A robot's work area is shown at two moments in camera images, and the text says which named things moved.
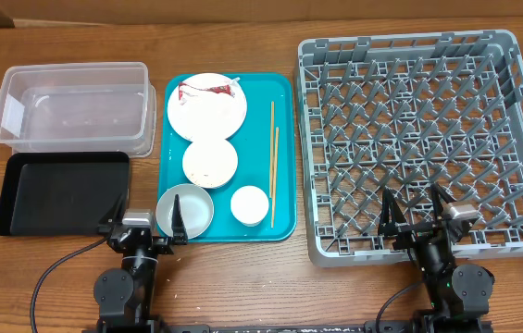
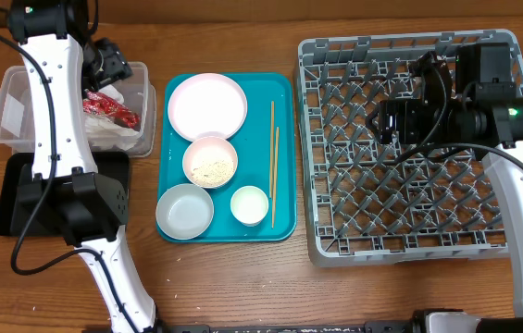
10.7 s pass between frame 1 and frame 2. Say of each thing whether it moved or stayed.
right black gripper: moved
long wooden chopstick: stayed
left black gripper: moved
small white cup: stayed
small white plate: stayed
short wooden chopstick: stayed
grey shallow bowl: stayed
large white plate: stayed
